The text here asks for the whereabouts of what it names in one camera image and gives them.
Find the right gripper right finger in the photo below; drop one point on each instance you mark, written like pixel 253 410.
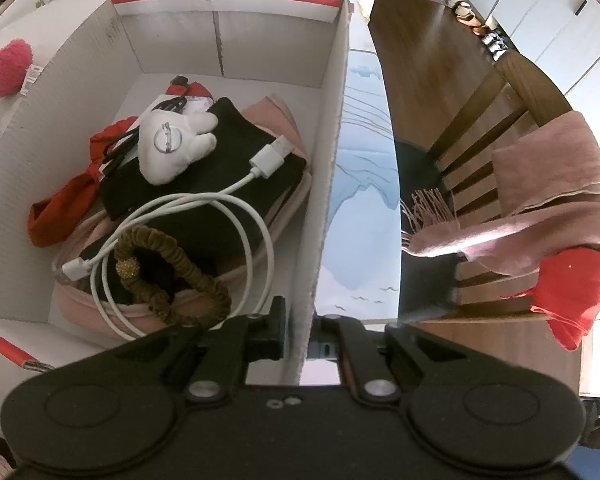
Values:
pixel 346 342

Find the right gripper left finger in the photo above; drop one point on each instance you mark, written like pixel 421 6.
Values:
pixel 239 342

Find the black cloth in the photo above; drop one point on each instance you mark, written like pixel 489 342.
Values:
pixel 210 194

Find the brown hair scrunchie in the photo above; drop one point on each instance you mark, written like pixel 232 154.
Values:
pixel 153 267

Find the pink fleece cloth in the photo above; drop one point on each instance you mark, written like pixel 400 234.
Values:
pixel 205 259

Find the white plush brooch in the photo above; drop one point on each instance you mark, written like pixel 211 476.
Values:
pixel 168 143

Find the red knotted cloth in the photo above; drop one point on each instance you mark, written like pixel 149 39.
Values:
pixel 52 220

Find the red and white cardboard box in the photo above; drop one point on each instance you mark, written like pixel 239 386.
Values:
pixel 253 214

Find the cartoon print face mask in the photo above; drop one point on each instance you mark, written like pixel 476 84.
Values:
pixel 184 105

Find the near wooden chair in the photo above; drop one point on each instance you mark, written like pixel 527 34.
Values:
pixel 457 173

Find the red garment on chair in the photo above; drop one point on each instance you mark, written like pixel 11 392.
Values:
pixel 568 293

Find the pink fringed scarf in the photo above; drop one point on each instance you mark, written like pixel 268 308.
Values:
pixel 548 185

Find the barcode hang tag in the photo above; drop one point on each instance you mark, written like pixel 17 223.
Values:
pixel 32 74

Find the pink fluffy plush toy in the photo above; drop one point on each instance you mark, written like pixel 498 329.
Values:
pixel 15 60

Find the white cabinet wall unit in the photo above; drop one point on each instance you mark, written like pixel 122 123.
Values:
pixel 562 37

